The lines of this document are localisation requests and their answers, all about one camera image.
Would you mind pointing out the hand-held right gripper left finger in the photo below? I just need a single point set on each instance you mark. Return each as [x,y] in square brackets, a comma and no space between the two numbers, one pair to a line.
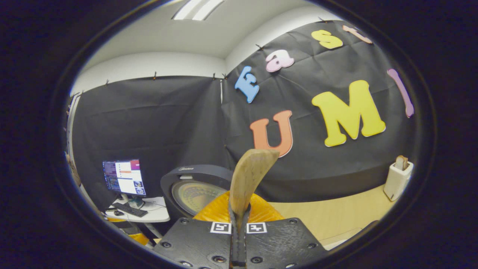
[198,243]

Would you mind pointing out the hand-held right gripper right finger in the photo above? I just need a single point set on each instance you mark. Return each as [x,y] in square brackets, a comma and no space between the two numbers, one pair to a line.
[280,243]

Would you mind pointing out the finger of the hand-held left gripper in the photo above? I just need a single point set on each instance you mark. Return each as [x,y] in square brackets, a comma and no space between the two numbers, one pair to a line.
[116,220]
[130,228]

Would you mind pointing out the black silver rice cooker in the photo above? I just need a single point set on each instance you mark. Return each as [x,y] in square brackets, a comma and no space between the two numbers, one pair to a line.
[194,194]

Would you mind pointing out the wooden spoon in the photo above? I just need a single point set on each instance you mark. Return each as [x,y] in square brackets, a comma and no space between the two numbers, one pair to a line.
[248,175]

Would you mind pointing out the black keyboard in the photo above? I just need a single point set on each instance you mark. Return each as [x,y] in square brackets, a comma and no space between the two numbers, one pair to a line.
[130,210]

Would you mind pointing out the small teal object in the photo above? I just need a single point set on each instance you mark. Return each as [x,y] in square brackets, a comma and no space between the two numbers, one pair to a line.
[136,202]

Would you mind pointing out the white desk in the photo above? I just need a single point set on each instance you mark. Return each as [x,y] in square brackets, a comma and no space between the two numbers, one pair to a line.
[157,213]

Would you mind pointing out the computer monitor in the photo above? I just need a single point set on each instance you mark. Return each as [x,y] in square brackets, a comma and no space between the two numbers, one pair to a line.
[125,177]

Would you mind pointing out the clear plastic container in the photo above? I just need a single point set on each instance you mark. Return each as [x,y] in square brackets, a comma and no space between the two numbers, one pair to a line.
[340,239]

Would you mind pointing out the black backdrop cloth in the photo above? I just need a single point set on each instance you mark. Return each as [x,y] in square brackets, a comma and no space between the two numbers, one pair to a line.
[157,123]

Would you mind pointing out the white toaster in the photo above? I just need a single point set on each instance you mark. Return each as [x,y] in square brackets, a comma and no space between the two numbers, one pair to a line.
[397,183]

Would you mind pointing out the ceiling light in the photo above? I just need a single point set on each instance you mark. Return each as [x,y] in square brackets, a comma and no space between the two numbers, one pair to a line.
[198,8]

